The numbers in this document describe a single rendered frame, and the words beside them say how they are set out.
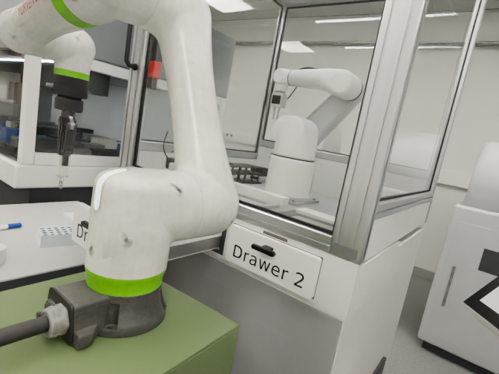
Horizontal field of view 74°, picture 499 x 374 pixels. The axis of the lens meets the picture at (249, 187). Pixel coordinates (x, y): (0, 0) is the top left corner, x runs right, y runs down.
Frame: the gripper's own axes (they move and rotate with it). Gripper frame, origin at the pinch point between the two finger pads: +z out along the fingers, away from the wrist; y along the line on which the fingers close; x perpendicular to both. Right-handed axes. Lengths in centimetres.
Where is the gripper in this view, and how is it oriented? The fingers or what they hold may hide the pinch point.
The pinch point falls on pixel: (63, 165)
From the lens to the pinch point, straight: 116.3
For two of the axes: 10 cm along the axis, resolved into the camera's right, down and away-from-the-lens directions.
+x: 7.4, 0.3, 6.7
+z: -1.9, 9.7, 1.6
